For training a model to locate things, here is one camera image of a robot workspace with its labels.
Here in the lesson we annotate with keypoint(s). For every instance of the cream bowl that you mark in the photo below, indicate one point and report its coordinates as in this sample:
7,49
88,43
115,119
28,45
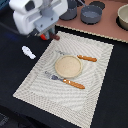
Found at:
123,16

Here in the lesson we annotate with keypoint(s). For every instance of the beige round plate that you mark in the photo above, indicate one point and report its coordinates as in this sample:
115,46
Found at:
68,66

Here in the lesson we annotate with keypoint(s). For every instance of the white toy fish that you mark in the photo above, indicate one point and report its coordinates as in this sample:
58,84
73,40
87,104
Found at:
28,52

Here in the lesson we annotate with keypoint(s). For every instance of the black burner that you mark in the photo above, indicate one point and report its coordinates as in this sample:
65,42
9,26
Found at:
98,4

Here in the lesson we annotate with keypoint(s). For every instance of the grey pot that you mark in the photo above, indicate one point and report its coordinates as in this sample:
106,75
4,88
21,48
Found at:
71,12

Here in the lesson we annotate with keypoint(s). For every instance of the woven beige placemat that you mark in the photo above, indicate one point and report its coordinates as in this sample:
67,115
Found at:
74,105

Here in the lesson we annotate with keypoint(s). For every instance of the grey frying pan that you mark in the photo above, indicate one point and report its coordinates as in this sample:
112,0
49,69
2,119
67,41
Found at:
91,14

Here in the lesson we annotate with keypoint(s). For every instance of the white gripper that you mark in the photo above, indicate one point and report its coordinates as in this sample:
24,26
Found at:
36,17

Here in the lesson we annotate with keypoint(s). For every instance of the pink stove board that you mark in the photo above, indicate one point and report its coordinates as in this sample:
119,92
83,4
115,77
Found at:
106,27

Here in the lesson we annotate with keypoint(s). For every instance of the fork with orange handle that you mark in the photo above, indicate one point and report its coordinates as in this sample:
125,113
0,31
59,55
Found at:
69,82

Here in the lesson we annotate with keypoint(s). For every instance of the brown sausage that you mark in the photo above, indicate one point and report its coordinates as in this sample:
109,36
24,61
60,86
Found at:
56,37

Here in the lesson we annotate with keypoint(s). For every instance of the knife with orange handle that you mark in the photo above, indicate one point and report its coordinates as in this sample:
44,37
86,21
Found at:
79,56

